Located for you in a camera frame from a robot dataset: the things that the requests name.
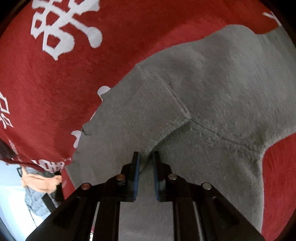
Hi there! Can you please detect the grey knit garment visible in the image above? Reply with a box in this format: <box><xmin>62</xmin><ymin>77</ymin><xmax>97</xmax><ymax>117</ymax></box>
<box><xmin>67</xmin><ymin>25</ymin><xmax>295</xmax><ymax>240</ymax></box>

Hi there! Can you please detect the orange cloth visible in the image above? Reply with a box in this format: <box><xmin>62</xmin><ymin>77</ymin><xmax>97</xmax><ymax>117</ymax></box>
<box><xmin>21</xmin><ymin>167</ymin><xmax>62</xmax><ymax>194</ymax></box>

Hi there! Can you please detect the red patterned bedspread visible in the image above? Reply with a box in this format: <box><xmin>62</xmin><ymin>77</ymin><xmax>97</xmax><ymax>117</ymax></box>
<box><xmin>0</xmin><ymin>0</ymin><xmax>296</xmax><ymax>241</ymax></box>

